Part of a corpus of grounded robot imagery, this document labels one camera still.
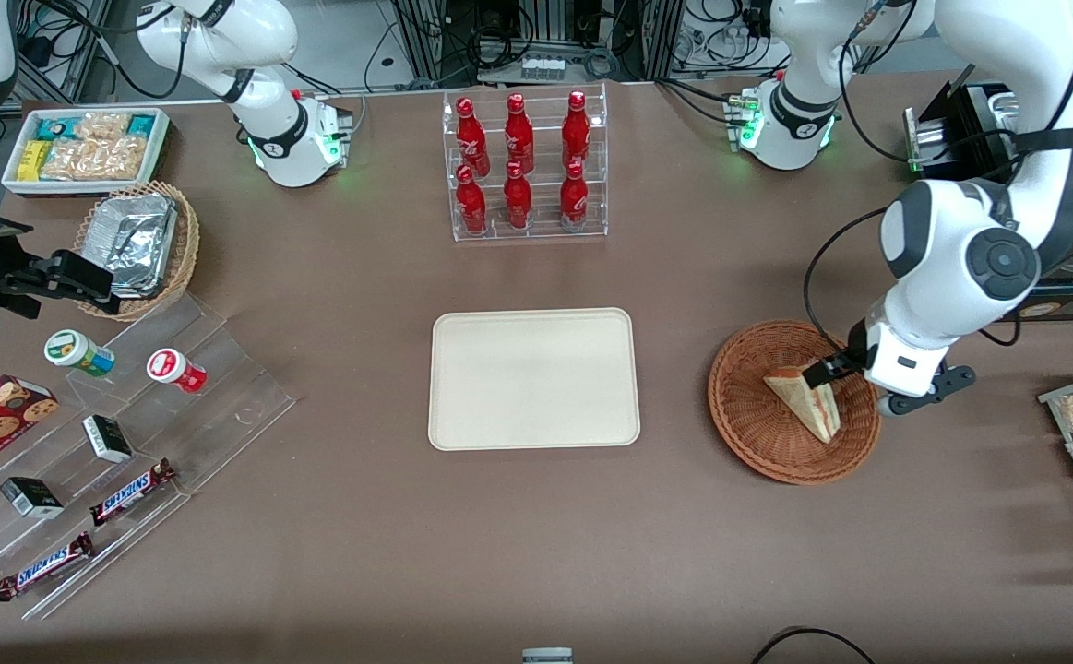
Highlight Snickers chocolate bar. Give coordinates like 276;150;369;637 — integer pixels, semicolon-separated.
89;458;177;527
0;532;95;602

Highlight large clear cracker bag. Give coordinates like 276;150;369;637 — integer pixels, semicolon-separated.
41;136;148;182

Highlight red cola bottle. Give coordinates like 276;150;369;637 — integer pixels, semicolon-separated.
560;160;590;231
505;93;535;176
504;161;533;231
456;97;491;178
562;89;591;172
456;165;488;235

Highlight black looped cable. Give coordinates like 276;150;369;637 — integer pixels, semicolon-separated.
750;626;878;664

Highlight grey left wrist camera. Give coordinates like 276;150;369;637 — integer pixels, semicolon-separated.
877;364;977;418

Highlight white rectangular snack bin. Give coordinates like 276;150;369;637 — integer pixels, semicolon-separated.
1;107;171;197

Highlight small black box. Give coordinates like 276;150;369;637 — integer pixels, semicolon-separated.
0;476;65;519
82;414;134;464

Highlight small clear cracker bag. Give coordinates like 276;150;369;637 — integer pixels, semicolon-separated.
75;112;131;141

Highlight cream rectangular tray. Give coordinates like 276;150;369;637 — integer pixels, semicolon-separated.
428;307;641;452

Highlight clear acrylic bottle rack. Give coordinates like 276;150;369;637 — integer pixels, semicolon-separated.
442;83;609;243

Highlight red lid white jar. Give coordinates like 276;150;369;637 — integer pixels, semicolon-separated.
147;348;208;395

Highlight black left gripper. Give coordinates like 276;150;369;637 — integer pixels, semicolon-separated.
802;318;871;390

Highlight brown round wicker basket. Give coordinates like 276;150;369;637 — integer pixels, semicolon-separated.
708;319;882;486

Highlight black left wrist camera cable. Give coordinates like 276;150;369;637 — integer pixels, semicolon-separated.
803;207;889;353

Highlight yellow snack packet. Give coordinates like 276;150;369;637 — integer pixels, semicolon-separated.
18;140;54;182

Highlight stacked foil containers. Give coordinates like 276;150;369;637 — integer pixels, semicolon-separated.
84;192;177;299

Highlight light wicker basket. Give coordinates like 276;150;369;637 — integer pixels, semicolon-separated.
73;181;201;323

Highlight green lid white jar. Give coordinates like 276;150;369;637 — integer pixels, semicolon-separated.
44;329;116;378

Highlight aluminium frame rack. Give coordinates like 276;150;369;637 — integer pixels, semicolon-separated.
388;0;685;86

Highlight clear acrylic stepped shelf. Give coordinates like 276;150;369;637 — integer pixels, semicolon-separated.
0;293;298;621

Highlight black food warmer machine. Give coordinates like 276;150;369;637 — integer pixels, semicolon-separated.
905;81;1073;322

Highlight triangular sandwich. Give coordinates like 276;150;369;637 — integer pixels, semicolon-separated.
763;362;841;445

